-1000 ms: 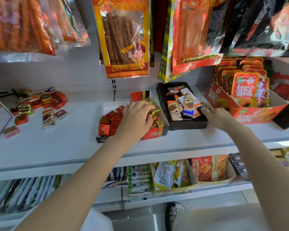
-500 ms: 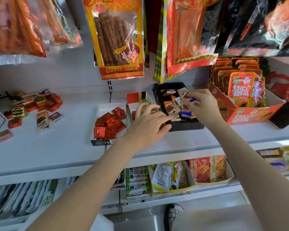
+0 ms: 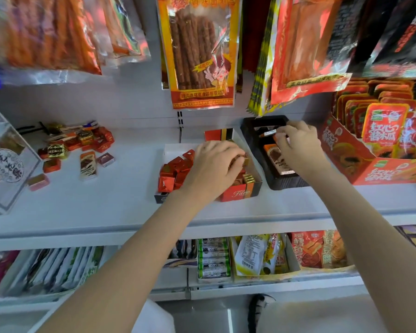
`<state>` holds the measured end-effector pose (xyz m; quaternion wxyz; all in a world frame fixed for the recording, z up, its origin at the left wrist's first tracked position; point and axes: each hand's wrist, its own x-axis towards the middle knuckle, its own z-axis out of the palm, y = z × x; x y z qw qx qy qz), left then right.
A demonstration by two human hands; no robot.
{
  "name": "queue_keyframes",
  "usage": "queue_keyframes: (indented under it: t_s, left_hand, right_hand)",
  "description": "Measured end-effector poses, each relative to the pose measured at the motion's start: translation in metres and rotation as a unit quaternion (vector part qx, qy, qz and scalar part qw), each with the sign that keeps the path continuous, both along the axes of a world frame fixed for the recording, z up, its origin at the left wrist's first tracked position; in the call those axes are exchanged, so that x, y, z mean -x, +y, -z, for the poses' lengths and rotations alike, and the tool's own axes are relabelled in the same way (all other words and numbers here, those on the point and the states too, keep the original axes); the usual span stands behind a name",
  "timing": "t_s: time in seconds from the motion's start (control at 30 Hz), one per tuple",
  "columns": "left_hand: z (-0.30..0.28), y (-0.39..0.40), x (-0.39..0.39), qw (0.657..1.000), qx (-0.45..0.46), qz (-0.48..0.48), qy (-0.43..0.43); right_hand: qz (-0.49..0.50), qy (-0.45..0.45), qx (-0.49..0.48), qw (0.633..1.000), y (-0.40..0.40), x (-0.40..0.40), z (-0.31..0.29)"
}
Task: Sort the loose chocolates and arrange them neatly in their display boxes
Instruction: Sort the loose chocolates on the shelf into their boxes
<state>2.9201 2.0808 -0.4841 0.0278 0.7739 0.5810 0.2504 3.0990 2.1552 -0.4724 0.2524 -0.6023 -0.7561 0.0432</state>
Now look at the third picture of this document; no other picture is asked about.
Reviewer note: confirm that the stack of green white packets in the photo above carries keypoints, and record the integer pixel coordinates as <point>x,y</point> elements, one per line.
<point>213,260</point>

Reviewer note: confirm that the yellow black striped bags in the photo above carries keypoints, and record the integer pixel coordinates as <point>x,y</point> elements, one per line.
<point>261,93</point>

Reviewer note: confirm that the heap of gold candies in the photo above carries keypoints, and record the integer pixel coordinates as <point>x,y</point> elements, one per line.
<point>248,178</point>

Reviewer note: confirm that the red orange snack bag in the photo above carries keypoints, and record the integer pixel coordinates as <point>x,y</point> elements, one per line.
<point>305,48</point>

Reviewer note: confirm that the red orange snack packets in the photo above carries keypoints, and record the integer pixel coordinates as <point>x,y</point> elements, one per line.
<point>308,249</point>

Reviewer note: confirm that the yellow red bag brown sticks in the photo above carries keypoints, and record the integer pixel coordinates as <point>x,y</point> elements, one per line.
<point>197,55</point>

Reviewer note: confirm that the printed jar display box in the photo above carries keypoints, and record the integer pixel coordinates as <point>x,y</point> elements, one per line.
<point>7,166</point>

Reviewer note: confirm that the person's right forearm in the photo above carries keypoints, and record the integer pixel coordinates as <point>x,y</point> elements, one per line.
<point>384,256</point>

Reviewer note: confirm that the person's left hand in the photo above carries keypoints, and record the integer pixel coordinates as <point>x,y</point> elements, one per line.
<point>211,174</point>

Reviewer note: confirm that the dark red snack bag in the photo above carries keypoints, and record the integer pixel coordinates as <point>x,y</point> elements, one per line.
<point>256,31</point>

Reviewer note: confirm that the pile of pink snack packets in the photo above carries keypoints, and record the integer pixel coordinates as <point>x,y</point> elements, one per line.
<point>0,273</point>

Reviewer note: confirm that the black metal hook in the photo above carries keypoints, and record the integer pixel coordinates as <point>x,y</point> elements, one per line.
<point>27,128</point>

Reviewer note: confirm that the pile of mixed candies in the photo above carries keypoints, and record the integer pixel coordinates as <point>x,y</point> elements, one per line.
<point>57,150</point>

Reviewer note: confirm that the clear green print snack bag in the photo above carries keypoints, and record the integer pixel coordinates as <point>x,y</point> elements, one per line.
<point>121,27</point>

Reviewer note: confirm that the black plastic tray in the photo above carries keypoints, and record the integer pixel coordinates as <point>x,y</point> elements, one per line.
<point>253,138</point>

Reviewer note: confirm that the red cardboard display box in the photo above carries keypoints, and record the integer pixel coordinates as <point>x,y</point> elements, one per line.
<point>384,173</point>

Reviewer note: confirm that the black snack bag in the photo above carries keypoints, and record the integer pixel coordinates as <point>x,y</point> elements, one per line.
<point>395,31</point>

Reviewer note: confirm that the person's black shoe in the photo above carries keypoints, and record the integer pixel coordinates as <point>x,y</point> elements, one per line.
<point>258,308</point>

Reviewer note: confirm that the clear bag of orange sticks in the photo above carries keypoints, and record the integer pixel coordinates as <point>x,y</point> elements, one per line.
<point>45,34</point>

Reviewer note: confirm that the person's right hand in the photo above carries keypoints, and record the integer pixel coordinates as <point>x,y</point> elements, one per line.
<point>300,152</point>

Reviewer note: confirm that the white box of red chocolates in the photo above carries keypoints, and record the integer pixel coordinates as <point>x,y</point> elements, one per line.
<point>173,150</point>

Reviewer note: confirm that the chocolate wafer bar packets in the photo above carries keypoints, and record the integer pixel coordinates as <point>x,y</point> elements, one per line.
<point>274,163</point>

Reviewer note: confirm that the row of red snack packets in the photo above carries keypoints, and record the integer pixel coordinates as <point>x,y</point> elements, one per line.
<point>384,124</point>

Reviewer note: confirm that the person's left forearm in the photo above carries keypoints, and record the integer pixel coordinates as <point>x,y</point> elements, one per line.
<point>124,273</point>

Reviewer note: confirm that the white metal shelf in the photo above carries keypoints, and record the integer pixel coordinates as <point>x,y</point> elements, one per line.
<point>107,204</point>

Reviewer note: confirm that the red Filer candy box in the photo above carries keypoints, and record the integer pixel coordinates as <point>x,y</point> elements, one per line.
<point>235,194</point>

